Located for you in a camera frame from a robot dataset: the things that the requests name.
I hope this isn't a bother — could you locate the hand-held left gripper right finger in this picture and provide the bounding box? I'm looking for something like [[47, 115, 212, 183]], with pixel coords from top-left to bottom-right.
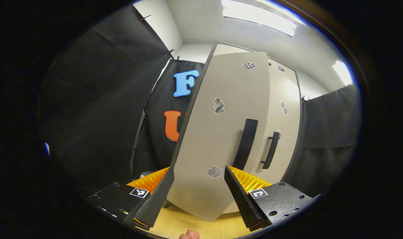
[[224, 165, 317, 232]]

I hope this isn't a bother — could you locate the large ceiling light panel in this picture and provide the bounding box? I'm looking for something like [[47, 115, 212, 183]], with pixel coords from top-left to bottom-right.
[[221, 0, 297, 37]]

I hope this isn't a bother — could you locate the black backdrop cloth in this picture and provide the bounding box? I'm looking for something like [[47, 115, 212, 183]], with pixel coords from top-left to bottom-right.
[[39, 5, 363, 196]]

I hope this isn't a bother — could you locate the white cabinet door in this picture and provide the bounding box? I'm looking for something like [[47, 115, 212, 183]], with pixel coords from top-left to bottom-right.
[[251, 75, 301, 213], [166, 51, 270, 222]]

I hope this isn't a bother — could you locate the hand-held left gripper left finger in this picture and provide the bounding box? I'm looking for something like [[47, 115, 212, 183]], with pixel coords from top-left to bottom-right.
[[87, 166, 175, 231]]

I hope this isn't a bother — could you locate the black door handle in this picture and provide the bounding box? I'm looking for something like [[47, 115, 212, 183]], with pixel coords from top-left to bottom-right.
[[232, 119, 258, 171], [260, 131, 281, 170]]

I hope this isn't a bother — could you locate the white shoe cabinet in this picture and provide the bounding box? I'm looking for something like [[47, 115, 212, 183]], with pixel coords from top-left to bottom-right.
[[170, 42, 303, 214]]

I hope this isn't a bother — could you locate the small ceiling light panel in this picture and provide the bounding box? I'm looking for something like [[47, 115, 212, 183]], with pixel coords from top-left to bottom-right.
[[333, 60, 353, 86]]

